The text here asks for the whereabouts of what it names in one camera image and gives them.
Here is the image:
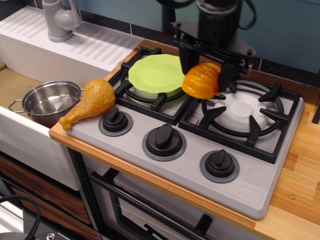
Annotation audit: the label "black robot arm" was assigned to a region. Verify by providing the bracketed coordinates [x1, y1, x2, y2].
[172, 0, 257, 93]

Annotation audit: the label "black braided cable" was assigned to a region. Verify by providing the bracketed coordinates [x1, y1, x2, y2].
[0, 195, 41, 240]

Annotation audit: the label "black stove knob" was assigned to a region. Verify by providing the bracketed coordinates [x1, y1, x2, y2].
[98, 108, 133, 137]
[199, 149, 240, 184]
[142, 123, 187, 162]

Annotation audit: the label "black middle stove knob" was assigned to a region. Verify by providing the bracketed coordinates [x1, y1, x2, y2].
[142, 123, 187, 162]

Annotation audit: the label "small steel pot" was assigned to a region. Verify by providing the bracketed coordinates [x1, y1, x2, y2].
[8, 80, 83, 126]

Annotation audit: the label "black burner grate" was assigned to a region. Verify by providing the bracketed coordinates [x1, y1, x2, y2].
[178, 77, 305, 164]
[109, 47, 194, 126]

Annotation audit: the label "grey toy faucet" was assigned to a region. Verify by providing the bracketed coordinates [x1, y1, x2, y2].
[42, 0, 81, 43]

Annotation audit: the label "toy chicken drumstick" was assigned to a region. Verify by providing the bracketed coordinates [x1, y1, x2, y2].
[59, 78, 116, 131]

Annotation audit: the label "white toy sink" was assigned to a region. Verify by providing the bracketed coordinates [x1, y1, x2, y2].
[0, 6, 143, 191]

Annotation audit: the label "orange toy pumpkin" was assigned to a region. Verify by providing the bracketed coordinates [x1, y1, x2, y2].
[181, 62, 222, 100]

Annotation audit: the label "black left burner grate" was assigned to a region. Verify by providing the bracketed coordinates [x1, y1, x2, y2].
[109, 47, 194, 126]

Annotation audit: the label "black right burner grate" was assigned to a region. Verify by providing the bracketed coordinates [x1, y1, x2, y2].
[178, 77, 305, 164]

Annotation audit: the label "wooden drawer fronts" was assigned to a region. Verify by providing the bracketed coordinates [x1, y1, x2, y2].
[0, 152, 99, 240]

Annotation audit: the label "toy oven door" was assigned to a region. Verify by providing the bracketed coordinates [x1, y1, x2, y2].
[89, 168, 258, 240]

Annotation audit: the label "black left stove knob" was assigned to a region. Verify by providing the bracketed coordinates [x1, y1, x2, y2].
[98, 108, 133, 137]

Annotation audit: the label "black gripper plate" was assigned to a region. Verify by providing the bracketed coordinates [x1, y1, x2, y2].
[172, 21, 257, 92]

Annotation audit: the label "light green plate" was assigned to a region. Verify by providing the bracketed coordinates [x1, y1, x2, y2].
[128, 54, 185, 94]

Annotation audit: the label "grey toy stove top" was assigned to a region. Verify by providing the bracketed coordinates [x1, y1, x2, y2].
[68, 105, 290, 219]

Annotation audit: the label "black right stove knob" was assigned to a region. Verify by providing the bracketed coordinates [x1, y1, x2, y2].
[199, 149, 240, 184]

